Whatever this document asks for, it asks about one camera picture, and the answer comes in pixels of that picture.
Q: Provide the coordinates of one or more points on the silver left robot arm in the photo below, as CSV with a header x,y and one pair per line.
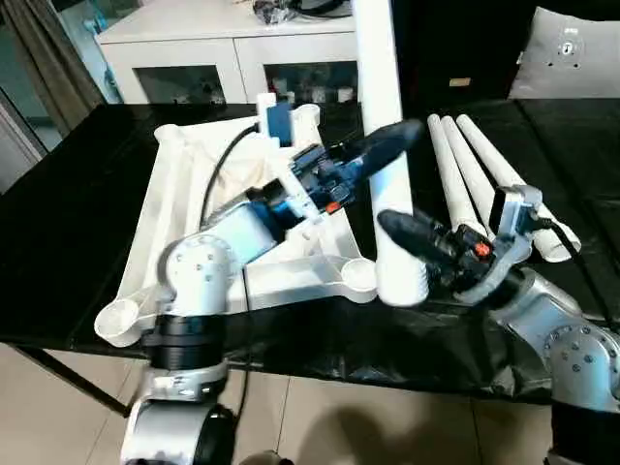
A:
x,y
203,281

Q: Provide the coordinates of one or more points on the black cabinet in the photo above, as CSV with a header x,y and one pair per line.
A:
x,y
465,39

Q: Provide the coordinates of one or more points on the white plastic table top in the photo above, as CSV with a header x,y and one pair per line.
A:
x,y
184,184

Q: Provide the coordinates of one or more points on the grey curtain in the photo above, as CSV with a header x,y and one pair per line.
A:
x,y
44,68

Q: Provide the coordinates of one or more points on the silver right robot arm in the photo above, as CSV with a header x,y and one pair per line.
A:
x,y
572,339

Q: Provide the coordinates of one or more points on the white cabinet with glass doors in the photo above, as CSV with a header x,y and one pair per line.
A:
x,y
223,48

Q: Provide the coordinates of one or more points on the white plastic table leg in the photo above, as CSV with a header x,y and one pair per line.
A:
x,y
472,170
383,77
504,174
450,174

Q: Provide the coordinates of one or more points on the grey cushion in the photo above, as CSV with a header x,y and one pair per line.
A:
x,y
572,58

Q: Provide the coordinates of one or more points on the small yellow label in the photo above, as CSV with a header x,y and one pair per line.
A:
x,y
459,82

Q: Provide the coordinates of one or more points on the black work mat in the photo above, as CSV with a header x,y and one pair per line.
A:
x,y
77,194

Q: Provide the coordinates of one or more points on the black metal bench leg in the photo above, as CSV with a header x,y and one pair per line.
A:
x,y
68,380

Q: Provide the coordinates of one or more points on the dark gear on cabinet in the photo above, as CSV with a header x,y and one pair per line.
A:
x,y
291,8

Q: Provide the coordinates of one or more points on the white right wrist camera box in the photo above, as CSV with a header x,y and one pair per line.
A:
x,y
515,208

